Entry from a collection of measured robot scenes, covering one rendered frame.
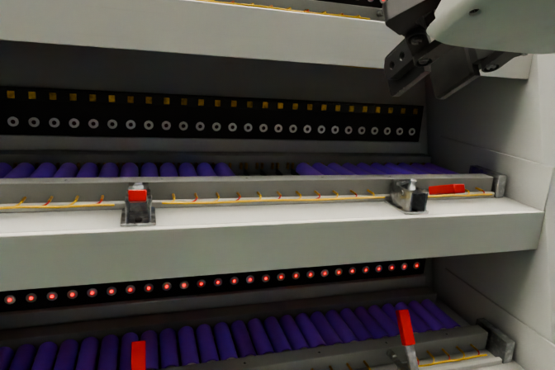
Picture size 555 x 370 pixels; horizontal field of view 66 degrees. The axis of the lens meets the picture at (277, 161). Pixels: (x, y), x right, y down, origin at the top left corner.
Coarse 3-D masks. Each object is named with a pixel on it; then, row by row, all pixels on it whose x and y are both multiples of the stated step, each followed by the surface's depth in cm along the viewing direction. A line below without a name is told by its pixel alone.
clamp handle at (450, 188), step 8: (408, 184) 44; (448, 184) 38; (456, 184) 37; (416, 192) 42; (424, 192) 41; (432, 192) 40; (440, 192) 39; (448, 192) 38; (456, 192) 37; (464, 192) 37
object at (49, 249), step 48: (0, 144) 47; (48, 144) 48; (96, 144) 50; (144, 144) 51; (192, 144) 53; (240, 144) 55; (288, 144) 57; (336, 144) 59; (384, 144) 61; (528, 192) 49; (0, 240) 31; (48, 240) 32; (96, 240) 34; (144, 240) 35; (192, 240) 36; (240, 240) 37; (288, 240) 38; (336, 240) 40; (384, 240) 42; (432, 240) 43; (480, 240) 45; (528, 240) 47; (0, 288) 32
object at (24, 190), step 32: (0, 192) 36; (32, 192) 37; (64, 192) 37; (96, 192) 38; (160, 192) 40; (192, 192) 41; (224, 192) 42; (256, 192) 43; (288, 192) 44; (320, 192) 45; (352, 192) 45; (384, 192) 47
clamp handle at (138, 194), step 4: (136, 184) 35; (140, 184) 36; (136, 188) 35; (140, 188) 36; (128, 192) 29; (132, 192) 29; (136, 192) 29; (140, 192) 29; (144, 192) 29; (128, 196) 29; (132, 196) 29; (136, 196) 29; (140, 196) 29; (144, 196) 29; (128, 200) 29; (132, 200) 29; (136, 200) 29; (140, 200) 29; (144, 200) 29
